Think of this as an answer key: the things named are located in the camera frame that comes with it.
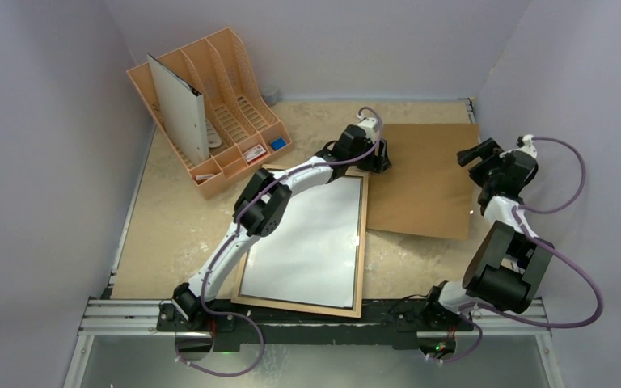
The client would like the red white small box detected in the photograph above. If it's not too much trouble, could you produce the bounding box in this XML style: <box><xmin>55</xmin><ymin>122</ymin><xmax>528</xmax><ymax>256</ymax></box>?
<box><xmin>243</xmin><ymin>144</ymin><xmax>268</xmax><ymax>164</ymax></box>

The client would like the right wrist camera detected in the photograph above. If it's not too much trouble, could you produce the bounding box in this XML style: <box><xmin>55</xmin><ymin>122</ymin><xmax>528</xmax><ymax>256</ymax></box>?
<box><xmin>517</xmin><ymin>134</ymin><xmax>538</xmax><ymax>158</ymax></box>

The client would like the orange file organizer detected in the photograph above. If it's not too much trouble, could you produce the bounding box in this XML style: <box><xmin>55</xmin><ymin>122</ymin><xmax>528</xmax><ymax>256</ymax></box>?
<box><xmin>125</xmin><ymin>27</ymin><xmax>294</xmax><ymax>201</ymax></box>

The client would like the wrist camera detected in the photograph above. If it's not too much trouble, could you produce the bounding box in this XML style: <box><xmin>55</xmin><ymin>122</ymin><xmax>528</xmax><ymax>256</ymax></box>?
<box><xmin>357</xmin><ymin>115</ymin><xmax>383</xmax><ymax>133</ymax></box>
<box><xmin>517</xmin><ymin>134</ymin><xmax>538</xmax><ymax>158</ymax></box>

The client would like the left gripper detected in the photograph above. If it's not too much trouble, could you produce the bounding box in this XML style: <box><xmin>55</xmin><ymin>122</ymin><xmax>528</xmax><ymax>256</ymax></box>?
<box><xmin>348</xmin><ymin>140</ymin><xmax>392</xmax><ymax>177</ymax></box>

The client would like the blue small box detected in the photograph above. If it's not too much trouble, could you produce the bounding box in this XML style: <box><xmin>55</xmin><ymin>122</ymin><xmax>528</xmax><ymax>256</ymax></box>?
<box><xmin>269</xmin><ymin>137</ymin><xmax>287</xmax><ymax>151</ymax></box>

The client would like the brown backing board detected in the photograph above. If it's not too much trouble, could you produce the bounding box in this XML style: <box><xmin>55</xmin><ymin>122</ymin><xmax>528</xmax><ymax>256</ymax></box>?
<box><xmin>367</xmin><ymin>124</ymin><xmax>479</xmax><ymax>240</ymax></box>

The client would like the white binder folder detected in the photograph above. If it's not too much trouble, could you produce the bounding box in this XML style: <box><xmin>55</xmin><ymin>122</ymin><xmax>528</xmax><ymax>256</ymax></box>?
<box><xmin>146</xmin><ymin>53</ymin><xmax>209</xmax><ymax>165</ymax></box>

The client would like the wooden picture frame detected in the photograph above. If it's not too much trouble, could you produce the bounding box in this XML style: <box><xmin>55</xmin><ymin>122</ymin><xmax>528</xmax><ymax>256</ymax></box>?
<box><xmin>230</xmin><ymin>164</ymin><xmax>370</xmax><ymax>319</ymax></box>

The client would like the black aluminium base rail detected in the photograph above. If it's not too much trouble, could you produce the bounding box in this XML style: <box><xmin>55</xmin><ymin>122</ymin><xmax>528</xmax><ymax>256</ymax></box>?
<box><xmin>78</xmin><ymin>297</ymin><xmax>545</xmax><ymax>352</ymax></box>

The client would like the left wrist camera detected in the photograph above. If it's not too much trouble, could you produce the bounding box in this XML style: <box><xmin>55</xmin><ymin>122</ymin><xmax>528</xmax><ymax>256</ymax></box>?
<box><xmin>357</xmin><ymin>115</ymin><xmax>383</xmax><ymax>133</ymax></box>

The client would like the landscape photo print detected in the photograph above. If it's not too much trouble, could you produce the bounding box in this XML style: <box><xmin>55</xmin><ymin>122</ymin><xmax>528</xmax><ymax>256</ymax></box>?
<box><xmin>238</xmin><ymin>172</ymin><xmax>364</xmax><ymax>310</ymax></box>

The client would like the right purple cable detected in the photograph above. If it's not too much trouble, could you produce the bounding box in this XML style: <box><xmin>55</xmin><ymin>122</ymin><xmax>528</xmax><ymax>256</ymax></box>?
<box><xmin>423</xmin><ymin>134</ymin><xmax>605</xmax><ymax>365</ymax></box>

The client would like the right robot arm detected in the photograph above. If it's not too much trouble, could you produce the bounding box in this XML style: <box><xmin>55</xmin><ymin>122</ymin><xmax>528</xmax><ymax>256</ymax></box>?
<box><xmin>391</xmin><ymin>135</ymin><xmax>552</xmax><ymax>331</ymax></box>

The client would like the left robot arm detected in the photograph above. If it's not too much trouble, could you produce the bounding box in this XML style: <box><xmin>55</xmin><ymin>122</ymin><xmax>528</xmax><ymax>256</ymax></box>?
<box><xmin>171</xmin><ymin>118</ymin><xmax>391</xmax><ymax>331</ymax></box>

